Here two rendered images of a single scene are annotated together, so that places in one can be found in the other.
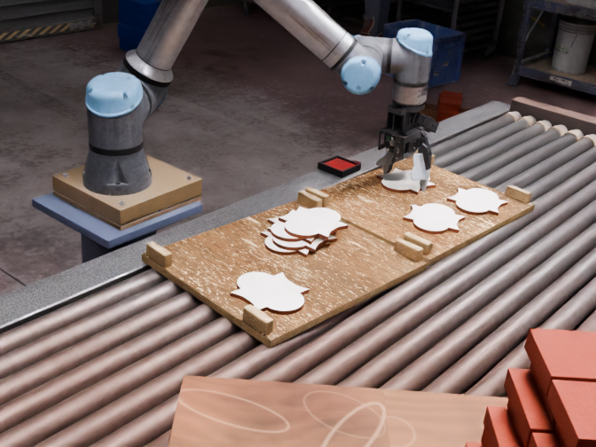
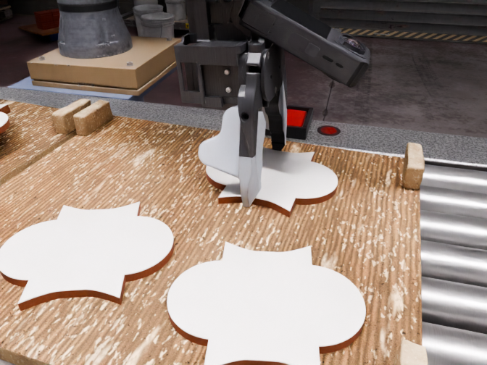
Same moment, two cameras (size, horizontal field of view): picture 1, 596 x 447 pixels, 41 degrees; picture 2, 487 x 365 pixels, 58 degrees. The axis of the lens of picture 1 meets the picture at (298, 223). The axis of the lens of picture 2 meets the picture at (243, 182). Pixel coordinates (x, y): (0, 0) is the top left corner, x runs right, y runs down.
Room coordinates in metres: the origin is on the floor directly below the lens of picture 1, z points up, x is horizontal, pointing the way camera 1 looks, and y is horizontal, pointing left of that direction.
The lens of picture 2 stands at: (1.54, -0.59, 1.18)
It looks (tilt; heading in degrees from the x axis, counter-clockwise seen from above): 32 degrees down; 67
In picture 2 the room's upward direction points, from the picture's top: straight up
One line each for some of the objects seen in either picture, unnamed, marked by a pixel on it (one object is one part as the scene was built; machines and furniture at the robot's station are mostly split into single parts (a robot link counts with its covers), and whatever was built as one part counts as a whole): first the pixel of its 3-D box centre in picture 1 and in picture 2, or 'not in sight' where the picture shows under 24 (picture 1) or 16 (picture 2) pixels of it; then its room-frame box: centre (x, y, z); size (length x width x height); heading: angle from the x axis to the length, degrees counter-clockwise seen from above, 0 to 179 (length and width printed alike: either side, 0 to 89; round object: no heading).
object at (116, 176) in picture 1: (116, 160); (92, 24); (1.63, 0.41, 0.97); 0.15 x 0.15 x 0.10
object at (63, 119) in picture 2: (309, 200); (73, 115); (1.55, -0.02, 0.95); 0.06 x 0.02 x 0.03; 47
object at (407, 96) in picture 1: (411, 92); not in sight; (1.69, -0.22, 1.16); 0.08 x 0.08 x 0.05
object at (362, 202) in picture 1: (419, 204); (190, 219); (1.63, -0.26, 0.93); 0.41 x 0.35 x 0.02; 138
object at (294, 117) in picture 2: (339, 167); (282, 121); (1.82, -0.09, 0.92); 0.06 x 0.06 x 0.01; 52
